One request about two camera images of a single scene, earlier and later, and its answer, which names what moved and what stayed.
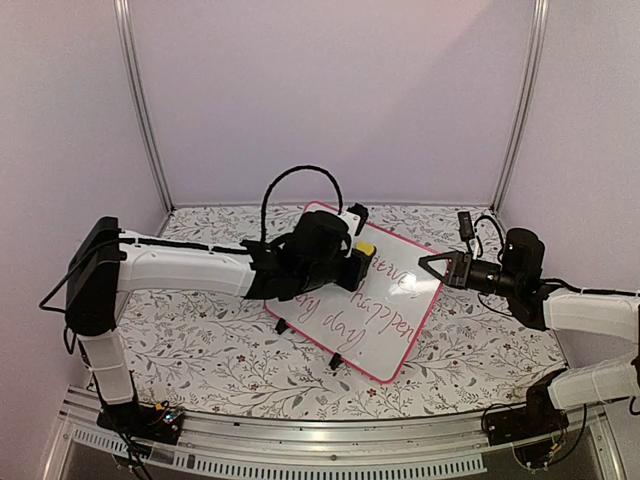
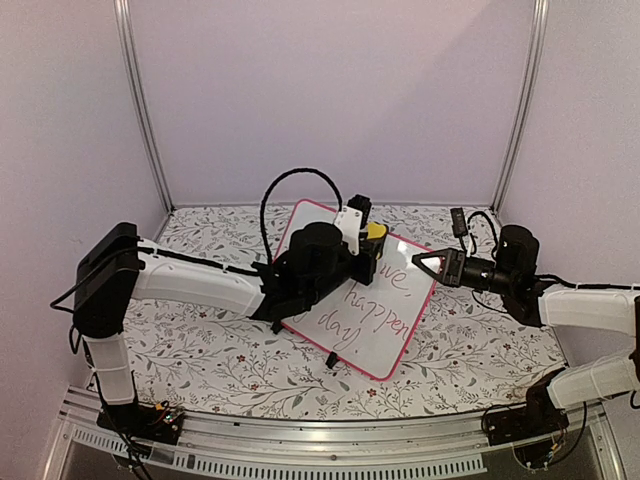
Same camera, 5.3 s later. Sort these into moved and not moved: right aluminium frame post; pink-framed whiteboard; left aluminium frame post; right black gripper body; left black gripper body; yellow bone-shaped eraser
Moved: left black gripper body; yellow bone-shaped eraser
Not moved: right aluminium frame post; right black gripper body; pink-framed whiteboard; left aluminium frame post
